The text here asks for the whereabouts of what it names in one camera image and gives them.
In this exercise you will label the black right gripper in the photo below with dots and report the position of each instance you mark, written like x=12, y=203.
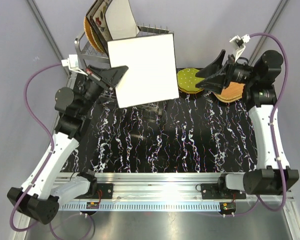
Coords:
x=216, y=84

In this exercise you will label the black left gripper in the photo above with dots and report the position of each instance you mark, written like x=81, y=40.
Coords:
x=111, y=76

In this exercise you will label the green polka dot plate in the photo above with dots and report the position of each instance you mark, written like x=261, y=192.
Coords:
x=186, y=79

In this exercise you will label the woven wicker plate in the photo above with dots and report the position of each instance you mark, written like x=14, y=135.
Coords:
x=227, y=100
x=95, y=36
x=234, y=89

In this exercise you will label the yellow polka dot plate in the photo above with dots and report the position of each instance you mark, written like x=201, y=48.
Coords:
x=192, y=92

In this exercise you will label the white square plate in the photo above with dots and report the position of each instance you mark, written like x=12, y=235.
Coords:
x=151, y=76

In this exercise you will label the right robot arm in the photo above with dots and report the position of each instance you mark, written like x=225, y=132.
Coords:
x=273, y=175

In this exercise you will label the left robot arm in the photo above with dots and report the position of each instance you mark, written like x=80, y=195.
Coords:
x=37, y=198

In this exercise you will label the stainless steel dish rack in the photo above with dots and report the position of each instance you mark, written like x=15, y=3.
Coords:
x=89, y=53

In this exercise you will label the fruit pattern square plate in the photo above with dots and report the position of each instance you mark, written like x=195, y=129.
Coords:
x=96, y=16

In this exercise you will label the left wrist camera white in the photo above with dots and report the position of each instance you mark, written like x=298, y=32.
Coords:
x=72, y=63

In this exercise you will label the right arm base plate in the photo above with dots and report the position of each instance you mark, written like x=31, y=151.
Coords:
x=212, y=191

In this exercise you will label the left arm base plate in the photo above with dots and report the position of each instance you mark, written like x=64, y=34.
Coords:
x=103, y=190

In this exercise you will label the aluminium frame rail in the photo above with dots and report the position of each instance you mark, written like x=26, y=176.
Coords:
x=157, y=192

